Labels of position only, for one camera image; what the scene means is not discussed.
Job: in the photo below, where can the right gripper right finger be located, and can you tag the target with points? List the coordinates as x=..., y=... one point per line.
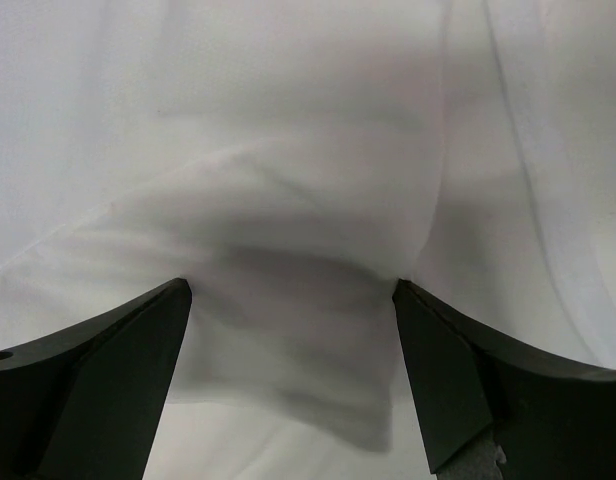
x=492, y=407

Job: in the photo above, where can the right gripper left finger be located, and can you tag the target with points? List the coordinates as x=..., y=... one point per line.
x=85, y=402

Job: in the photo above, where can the white t shirt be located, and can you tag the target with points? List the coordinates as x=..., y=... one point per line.
x=293, y=160

